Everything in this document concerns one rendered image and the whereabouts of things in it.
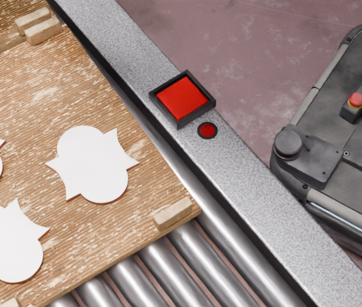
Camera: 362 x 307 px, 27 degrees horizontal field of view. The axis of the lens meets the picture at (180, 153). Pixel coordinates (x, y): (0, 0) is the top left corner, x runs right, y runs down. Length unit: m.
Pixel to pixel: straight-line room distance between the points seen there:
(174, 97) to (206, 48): 1.24
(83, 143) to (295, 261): 0.35
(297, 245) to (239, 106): 1.25
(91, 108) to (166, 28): 1.32
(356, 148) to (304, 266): 0.91
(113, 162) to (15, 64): 0.25
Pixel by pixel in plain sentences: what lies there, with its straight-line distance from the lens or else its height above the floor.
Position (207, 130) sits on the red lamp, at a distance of 1.17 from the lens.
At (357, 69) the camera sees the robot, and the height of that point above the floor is 0.24.
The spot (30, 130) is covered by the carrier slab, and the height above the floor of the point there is 0.94.
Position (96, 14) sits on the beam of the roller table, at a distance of 1.32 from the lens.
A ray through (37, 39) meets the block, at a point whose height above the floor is 0.95.
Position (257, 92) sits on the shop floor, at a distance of 2.34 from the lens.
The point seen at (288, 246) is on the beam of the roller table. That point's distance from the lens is 1.09.
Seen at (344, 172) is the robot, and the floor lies 0.24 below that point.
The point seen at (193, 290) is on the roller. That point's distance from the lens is 1.06.
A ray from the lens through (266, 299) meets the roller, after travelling 1.07.
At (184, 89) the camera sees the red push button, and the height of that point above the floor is 0.93.
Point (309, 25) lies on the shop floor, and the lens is 2.51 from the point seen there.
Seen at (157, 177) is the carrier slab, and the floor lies 0.94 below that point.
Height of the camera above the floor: 1.91
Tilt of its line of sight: 60 degrees down
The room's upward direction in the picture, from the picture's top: 2 degrees counter-clockwise
